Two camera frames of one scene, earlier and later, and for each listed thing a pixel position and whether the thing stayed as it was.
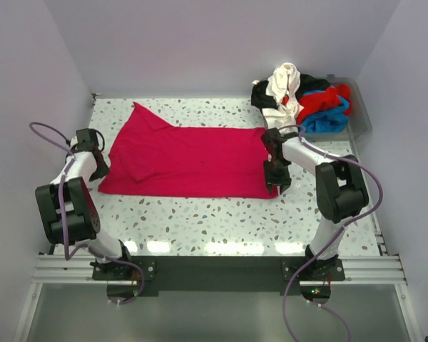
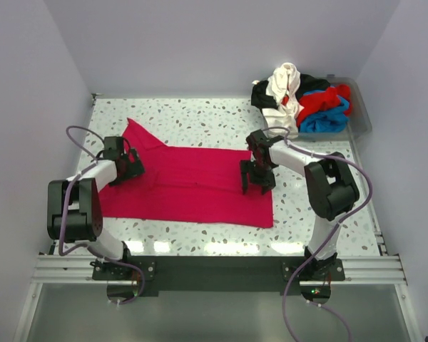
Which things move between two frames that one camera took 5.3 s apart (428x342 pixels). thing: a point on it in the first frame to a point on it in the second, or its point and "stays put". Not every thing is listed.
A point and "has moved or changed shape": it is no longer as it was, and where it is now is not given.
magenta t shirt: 154,157 has moved or changed shape
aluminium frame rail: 379,267 stays put
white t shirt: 282,87 stays put
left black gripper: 100,172 to 135,167
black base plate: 220,273 stays put
